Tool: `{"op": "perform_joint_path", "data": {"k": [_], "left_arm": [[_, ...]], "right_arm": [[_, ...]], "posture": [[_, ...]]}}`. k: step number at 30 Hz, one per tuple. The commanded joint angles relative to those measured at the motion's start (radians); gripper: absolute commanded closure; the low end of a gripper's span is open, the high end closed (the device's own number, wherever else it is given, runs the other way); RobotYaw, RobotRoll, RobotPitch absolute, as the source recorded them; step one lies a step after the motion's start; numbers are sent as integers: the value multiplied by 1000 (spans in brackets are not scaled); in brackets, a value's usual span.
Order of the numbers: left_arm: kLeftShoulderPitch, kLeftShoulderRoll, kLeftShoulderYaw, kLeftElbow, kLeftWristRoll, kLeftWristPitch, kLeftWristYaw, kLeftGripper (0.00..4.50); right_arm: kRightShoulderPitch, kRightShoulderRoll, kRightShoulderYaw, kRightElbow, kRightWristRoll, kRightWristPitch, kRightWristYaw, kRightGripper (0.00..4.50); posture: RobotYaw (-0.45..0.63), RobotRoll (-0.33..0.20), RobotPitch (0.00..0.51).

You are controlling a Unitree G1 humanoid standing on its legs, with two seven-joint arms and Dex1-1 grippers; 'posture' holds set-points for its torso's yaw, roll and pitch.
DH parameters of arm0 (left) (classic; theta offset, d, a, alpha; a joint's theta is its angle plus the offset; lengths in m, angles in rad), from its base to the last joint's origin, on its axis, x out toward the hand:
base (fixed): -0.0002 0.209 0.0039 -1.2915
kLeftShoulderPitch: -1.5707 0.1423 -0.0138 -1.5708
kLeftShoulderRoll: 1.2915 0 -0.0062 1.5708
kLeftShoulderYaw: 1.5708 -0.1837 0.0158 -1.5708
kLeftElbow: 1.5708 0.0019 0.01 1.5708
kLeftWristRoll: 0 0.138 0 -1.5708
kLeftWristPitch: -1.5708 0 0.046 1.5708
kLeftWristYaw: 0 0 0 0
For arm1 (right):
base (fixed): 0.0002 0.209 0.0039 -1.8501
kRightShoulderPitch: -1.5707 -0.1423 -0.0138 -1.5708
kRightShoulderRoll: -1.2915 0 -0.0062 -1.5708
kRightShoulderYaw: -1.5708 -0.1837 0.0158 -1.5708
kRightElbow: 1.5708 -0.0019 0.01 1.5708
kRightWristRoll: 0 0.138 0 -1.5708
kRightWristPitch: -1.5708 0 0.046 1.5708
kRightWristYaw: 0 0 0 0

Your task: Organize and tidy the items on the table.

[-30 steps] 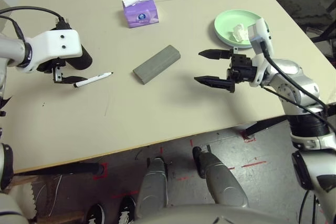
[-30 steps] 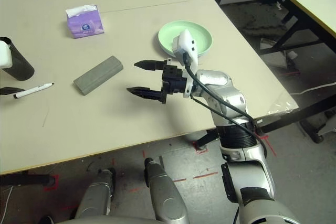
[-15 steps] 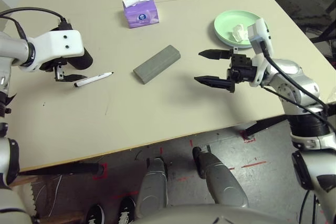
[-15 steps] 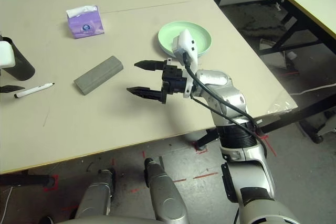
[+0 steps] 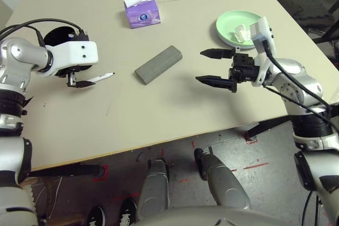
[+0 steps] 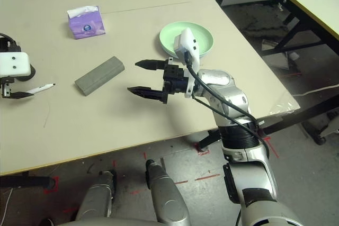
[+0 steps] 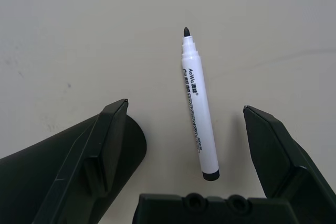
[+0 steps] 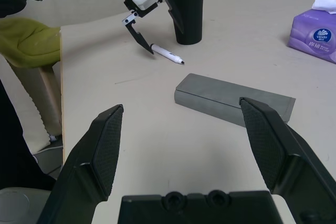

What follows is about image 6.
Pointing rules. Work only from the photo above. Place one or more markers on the small white floor object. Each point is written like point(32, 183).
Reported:
point(293, 56)

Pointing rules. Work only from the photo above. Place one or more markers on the black plastic cup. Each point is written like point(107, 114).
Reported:
point(32, 71)

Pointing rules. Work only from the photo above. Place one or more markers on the silver robot leg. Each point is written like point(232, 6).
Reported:
point(169, 199)
point(96, 199)

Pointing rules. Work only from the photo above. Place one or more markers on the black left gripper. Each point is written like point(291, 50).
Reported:
point(6, 88)

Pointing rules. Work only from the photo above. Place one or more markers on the black table leg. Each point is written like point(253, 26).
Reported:
point(210, 138)
point(26, 181)

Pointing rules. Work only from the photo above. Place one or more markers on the silver robot right leg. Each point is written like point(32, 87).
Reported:
point(169, 199)

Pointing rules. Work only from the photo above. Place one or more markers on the purple tissue box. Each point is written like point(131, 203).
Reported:
point(87, 25)

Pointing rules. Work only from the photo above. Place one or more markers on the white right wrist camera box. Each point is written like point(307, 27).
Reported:
point(189, 42)

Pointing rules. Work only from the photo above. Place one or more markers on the clear plastic sheet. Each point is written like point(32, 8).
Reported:
point(286, 104)

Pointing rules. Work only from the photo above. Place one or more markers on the grey robot torso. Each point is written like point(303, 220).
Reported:
point(106, 223)

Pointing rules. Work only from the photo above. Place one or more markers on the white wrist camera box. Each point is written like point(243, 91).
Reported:
point(189, 42)
point(13, 64)

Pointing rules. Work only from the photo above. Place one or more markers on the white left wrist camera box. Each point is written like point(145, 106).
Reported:
point(13, 64)

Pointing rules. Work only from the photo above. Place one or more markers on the light green plate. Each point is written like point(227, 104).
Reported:
point(169, 35)

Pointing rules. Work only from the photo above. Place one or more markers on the black white sneaker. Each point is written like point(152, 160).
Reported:
point(46, 222)

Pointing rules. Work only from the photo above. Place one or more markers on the silver robot left leg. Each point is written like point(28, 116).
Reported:
point(96, 199)

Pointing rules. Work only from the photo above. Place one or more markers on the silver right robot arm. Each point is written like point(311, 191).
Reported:
point(238, 130)

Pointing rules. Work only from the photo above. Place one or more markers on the grey glasses case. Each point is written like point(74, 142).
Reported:
point(99, 76)

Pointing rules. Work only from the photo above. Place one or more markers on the white marker black cap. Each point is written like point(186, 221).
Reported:
point(42, 88)

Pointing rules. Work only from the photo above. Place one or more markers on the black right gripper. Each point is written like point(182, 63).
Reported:
point(176, 81)

